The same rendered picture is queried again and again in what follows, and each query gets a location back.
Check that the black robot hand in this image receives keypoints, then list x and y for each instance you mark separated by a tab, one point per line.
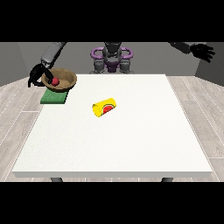
37	75
202	52

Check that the brown wooden bowl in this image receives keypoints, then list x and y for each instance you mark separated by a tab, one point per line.
60	80

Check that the small red ball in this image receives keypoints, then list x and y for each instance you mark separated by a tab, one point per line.
55	81

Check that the green square pad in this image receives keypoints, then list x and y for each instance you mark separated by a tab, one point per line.
52	98

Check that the yellow cup with melon print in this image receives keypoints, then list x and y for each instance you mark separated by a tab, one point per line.
104	107

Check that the grey robot trunk purple rings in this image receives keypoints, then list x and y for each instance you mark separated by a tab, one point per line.
112	59

